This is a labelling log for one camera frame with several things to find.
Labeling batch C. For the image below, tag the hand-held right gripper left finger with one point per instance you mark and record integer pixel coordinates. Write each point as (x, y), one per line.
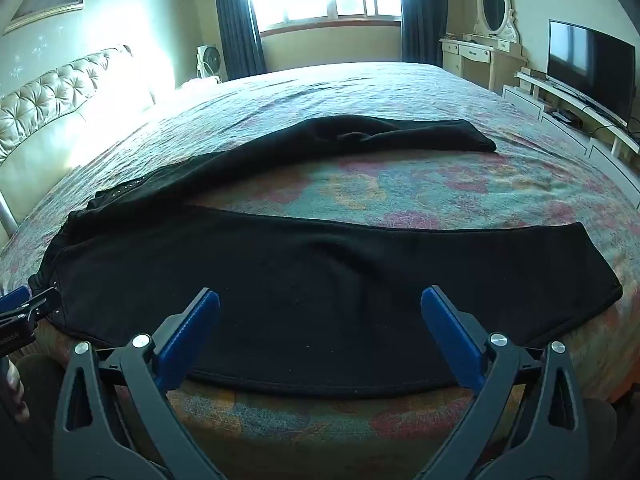
(192, 340)

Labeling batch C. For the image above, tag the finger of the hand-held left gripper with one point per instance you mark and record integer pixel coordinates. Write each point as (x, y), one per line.
(25, 317)

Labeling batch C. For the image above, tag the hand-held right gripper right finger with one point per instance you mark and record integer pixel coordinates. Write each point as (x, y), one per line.
(450, 340)

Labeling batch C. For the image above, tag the black pants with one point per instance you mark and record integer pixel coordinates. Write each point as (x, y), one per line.
(325, 285)

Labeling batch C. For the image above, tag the person's left hand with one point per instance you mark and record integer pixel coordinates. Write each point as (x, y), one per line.
(20, 402)

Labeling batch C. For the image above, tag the bed with floral bedspread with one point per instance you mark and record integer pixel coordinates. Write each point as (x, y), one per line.
(400, 195)

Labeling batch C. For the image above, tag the person's right leg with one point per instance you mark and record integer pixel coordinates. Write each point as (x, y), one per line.
(600, 430)

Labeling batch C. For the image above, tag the cream tufted bed headboard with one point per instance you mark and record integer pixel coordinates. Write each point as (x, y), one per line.
(50, 105)

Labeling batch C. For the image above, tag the white television stand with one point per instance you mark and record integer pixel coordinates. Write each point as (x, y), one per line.
(565, 132)

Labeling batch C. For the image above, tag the black set-top box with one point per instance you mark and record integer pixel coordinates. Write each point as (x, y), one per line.
(565, 117)

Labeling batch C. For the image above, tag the white fan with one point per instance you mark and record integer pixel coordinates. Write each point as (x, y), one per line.
(207, 62)

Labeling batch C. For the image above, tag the white dressing table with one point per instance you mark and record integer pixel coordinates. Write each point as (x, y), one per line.
(480, 60)

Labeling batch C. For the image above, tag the black flat television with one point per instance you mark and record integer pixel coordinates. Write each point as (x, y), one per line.
(585, 70)

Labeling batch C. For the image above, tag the dark blue curtain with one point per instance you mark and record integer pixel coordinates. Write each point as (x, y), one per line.
(422, 10)
(237, 20)

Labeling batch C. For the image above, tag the white framed oval mirror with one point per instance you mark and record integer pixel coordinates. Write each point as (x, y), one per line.
(494, 5)

